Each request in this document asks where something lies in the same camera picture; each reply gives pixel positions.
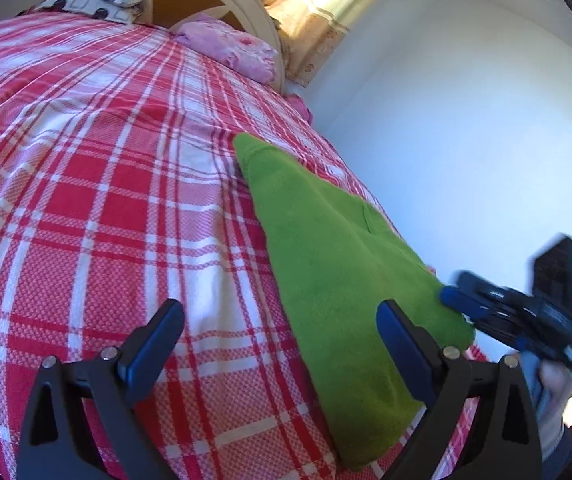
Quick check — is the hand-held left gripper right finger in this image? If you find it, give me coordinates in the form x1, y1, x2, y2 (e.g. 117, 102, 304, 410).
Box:
376, 299, 544, 480

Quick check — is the pink bed sheet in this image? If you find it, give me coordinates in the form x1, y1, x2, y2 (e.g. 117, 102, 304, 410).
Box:
286, 92, 314, 123

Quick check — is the green towel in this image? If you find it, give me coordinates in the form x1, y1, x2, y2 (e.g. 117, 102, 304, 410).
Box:
232, 132, 477, 471

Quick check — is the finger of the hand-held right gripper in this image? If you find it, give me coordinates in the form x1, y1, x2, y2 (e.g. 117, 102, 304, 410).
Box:
438, 285, 522, 341
453, 270, 522, 306

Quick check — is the long beige patterned curtain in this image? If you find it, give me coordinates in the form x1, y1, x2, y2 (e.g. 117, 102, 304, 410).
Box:
201, 0, 417, 86

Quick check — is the pink floral pillow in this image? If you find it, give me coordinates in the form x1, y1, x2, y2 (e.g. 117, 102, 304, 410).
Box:
173, 15, 279, 83

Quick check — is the person's right forearm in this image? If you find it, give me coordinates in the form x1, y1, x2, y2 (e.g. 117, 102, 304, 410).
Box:
536, 407, 572, 467

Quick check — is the cream wooden headboard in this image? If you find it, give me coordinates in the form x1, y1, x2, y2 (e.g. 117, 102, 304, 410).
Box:
73, 0, 291, 96

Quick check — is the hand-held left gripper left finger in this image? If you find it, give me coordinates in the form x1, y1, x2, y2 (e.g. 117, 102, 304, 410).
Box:
16, 298, 187, 480

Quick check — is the white grey patterned pillow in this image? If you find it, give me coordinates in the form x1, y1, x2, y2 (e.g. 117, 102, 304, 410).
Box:
30, 0, 149, 26

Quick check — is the person's right hand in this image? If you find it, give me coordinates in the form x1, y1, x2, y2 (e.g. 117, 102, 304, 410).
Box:
536, 352, 572, 418

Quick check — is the red plaid bed blanket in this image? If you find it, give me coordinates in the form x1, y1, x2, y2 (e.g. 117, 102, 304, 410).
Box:
0, 10, 487, 480

